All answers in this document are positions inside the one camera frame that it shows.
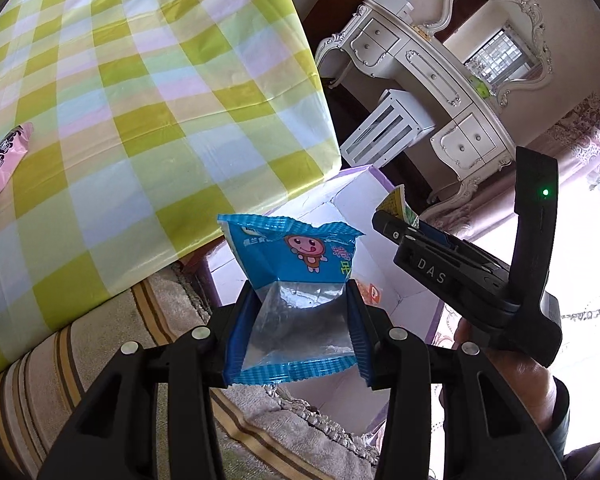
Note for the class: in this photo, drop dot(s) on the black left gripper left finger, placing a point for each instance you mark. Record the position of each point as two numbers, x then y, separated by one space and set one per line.
111 434

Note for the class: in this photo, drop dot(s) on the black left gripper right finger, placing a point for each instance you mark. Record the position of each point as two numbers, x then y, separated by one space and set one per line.
488 433

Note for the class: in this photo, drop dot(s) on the green yellow snack packet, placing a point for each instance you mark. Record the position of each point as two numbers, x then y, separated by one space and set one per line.
395 204

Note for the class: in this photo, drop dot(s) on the blue cartoon snack packet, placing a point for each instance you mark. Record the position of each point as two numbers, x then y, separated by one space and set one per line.
293 324

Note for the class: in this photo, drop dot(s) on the pink snack packet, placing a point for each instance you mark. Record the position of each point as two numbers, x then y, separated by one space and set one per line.
13 149

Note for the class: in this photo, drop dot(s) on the person's right hand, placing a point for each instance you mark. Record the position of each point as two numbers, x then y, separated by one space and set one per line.
534 385

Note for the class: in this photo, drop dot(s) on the floral lace curtain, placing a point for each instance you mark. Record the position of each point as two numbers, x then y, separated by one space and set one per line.
488 218

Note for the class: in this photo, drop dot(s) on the striped beige sofa cover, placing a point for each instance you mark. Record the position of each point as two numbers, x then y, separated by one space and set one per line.
263 432

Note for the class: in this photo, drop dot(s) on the white ornate dressing table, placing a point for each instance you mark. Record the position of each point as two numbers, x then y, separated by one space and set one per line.
468 137

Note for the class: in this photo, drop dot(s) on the white purple storage box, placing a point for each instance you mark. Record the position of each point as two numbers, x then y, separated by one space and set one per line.
352 197

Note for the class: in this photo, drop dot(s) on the white slatted stool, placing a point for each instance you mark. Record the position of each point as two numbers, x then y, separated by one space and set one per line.
398 122

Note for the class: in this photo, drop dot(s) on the ornate white mirror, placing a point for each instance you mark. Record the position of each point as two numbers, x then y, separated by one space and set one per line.
498 43

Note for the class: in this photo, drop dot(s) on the green checkered tablecloth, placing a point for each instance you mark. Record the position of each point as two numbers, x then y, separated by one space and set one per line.
150 118

